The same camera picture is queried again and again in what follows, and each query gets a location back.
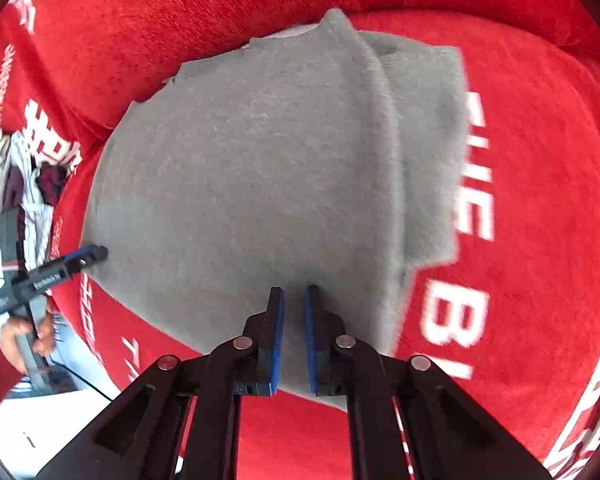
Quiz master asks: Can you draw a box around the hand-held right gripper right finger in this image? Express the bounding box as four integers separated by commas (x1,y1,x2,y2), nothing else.
302,284,554,480

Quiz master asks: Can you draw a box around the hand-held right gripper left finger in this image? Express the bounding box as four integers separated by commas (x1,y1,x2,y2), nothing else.
35,286,286,480

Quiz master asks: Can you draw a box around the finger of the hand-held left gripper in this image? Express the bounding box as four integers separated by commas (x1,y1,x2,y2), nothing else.
55,244,109,277

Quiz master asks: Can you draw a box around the grey knit sweater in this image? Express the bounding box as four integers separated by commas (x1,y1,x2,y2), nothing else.
80,7,474,413

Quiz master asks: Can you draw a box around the person's left hand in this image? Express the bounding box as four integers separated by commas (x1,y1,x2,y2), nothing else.
0,309,57,375

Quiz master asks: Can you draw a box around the white striped cloth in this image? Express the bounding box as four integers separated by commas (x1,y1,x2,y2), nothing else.
9,132,57,273

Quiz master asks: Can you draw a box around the dark red patterned cloth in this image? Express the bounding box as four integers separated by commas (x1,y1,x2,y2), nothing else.
36,164,73,208

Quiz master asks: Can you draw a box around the red printed sofa back cushion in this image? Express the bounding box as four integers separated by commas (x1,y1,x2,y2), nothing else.
0,0,600,147

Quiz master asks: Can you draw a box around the red printed sofa seat cover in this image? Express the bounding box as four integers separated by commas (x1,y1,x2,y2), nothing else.
50,10,600,480

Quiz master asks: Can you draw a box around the black cable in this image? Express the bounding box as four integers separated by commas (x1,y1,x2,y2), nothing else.
49,355,117,404

